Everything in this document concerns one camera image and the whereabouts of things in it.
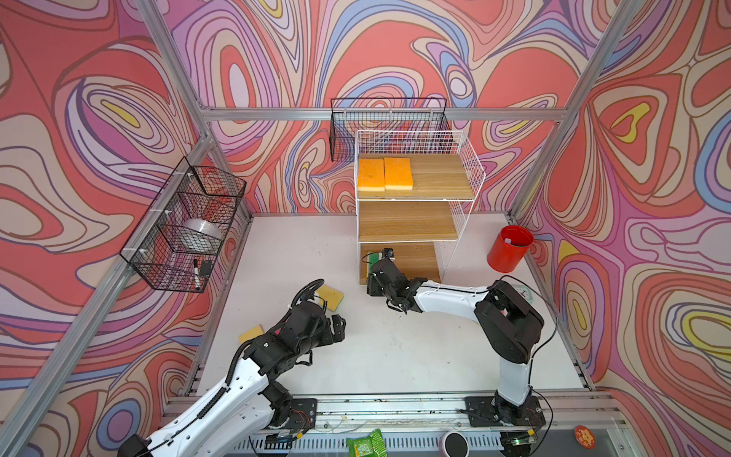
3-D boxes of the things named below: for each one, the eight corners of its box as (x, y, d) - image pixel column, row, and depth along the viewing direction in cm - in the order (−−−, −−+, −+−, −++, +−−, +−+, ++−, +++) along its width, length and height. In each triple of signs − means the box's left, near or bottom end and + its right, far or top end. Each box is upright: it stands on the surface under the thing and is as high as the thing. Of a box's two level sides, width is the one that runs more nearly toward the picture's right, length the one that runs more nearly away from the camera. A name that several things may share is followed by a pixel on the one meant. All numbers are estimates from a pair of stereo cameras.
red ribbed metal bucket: (491, 272, 104) (505, 249, 93) (483, 249, 111) (495, 225, 100) (522, 272, 104) (540, 248, 93) (512, 249, 111) (527, 225, 100)
